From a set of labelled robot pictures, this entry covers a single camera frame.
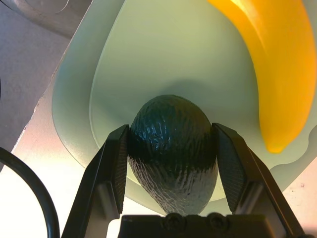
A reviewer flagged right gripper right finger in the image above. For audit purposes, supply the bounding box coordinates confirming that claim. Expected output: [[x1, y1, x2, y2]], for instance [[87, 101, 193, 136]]
[[211, 122, 308, 238]]

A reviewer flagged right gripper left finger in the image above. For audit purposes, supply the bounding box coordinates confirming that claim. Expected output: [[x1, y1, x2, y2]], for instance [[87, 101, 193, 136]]
[[60, 123, 131, 238]]

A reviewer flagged dark green toy avocado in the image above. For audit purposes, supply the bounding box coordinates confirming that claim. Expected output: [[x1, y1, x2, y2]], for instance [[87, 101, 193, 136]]
[[127, 94, 219, 216]]

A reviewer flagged yellow toy banana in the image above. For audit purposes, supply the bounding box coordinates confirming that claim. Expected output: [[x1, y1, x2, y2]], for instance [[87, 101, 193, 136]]
[[207, 0, 312, 153]]

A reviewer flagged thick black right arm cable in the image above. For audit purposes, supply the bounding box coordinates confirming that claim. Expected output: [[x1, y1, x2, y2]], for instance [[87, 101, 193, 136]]
[[0, 146, 60, 238]]

